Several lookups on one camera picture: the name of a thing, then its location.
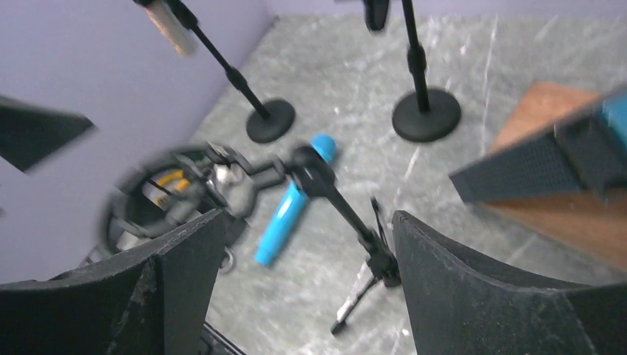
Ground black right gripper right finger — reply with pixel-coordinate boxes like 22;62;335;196
393;210;626;354

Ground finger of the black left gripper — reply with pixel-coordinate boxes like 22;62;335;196
1;95;95;172

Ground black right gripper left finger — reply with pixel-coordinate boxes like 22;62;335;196
1;210;226;354

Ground black tripod shock mount stand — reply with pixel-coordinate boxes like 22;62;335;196
101;143;401;335

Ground blue microphone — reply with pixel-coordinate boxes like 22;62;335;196
254;134;337;267

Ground black round base stand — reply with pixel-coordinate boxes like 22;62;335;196
392;0;461;143

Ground black clip microphone stand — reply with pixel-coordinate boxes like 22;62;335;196
132;0;296;144

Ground black microphone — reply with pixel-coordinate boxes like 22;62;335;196
362;0;390;32

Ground silver ratchet wrench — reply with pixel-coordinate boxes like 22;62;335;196
218;247;236;275

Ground wooden board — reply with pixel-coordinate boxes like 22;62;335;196
482;81;626;271

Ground yellow handled pliers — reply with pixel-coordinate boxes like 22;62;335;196
146;169;190;208

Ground blue network switch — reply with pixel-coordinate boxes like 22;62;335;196
449;85;626;203

